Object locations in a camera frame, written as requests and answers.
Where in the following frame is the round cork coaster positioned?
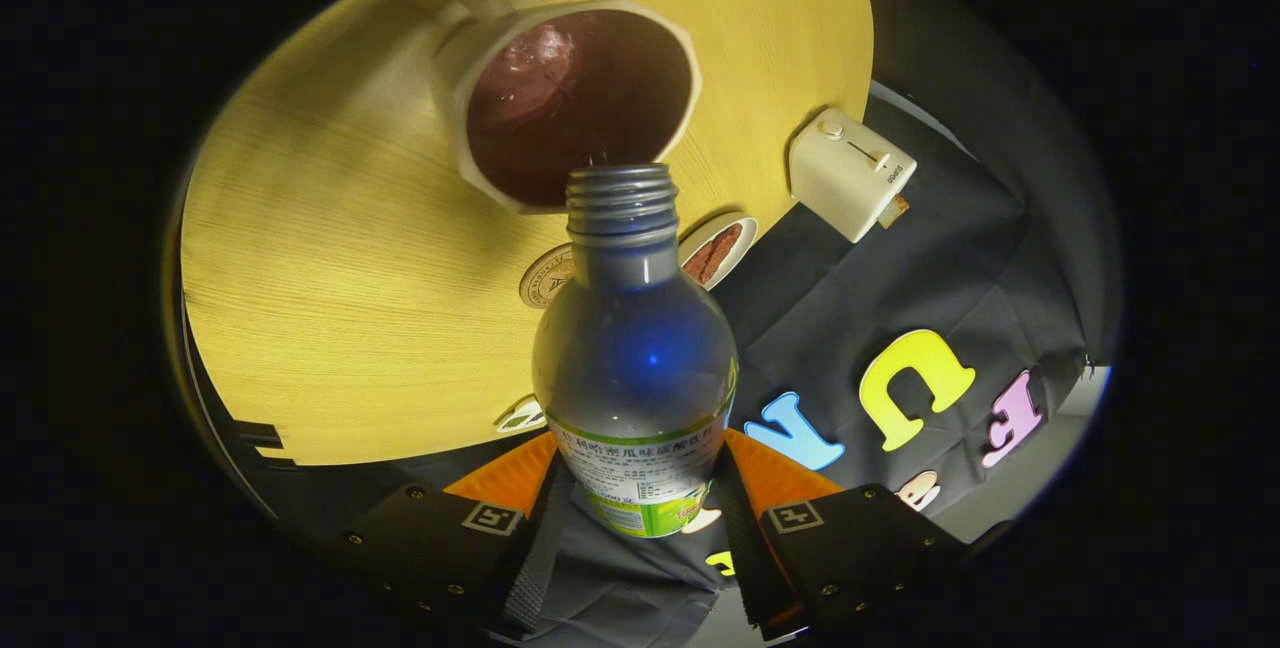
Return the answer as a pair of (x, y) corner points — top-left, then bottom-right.
(518, 242), (577, 311)

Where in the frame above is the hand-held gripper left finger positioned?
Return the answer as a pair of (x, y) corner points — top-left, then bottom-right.
(335, 430), (574, 641)

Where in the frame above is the white toaster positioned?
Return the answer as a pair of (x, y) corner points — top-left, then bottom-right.
(787, 106), (918, 245)

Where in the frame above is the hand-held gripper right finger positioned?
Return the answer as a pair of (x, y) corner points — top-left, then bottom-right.
(712, 428), (971, 641)

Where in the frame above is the round white plate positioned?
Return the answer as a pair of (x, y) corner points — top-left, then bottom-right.
(677, 211), (760, 292)

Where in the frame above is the beige cup with wooden handle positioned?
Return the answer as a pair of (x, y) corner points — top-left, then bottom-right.
(417, 0), (703, 217)

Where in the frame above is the black backdrop cloth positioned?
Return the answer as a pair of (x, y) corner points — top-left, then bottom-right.
(185, 78), (1123, 648)

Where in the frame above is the grey juice bottle green label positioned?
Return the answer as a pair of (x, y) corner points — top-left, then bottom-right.
(531, 162), (740, 540)

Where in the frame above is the wooden table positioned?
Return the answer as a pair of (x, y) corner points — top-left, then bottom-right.
(178, 0), (877, 468)

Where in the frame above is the white divided dish with beans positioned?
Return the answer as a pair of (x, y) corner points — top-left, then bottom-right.
(493, 394), (549, 435)

